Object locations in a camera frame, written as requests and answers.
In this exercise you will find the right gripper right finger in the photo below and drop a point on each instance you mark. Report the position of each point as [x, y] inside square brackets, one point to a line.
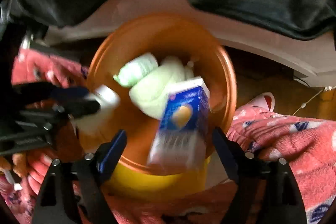
[272, 181]

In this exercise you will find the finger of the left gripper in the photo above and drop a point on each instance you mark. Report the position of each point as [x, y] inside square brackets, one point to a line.
[77, 108]
[40, 91]

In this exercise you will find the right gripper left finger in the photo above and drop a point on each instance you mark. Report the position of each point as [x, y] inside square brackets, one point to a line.
[73, 187]

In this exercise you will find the white plastic bottle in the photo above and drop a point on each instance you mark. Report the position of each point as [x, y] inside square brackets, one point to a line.
[108, 101]

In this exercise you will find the blue white carton box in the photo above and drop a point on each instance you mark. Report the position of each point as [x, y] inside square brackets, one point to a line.
[180, 139]

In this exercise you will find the person's left hand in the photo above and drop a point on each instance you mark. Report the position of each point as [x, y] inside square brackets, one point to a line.
[31, 166]

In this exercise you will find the yellow slipper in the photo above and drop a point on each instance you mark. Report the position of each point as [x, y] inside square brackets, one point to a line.
[125, 182]

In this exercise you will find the pink pajama left leg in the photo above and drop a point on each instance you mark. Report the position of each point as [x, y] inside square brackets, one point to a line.
[32, 66]

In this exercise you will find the white green wrapped packet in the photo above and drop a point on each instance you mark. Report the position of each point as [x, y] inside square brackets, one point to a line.
[135, 70]

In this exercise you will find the crumpled white tissue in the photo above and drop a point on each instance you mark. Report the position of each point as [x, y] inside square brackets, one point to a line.
[150, 93]

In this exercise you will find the pink white slipper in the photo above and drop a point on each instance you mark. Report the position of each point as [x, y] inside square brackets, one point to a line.
[265, 100]

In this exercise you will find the white bed frame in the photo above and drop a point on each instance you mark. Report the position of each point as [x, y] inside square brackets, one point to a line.
[313, 60]

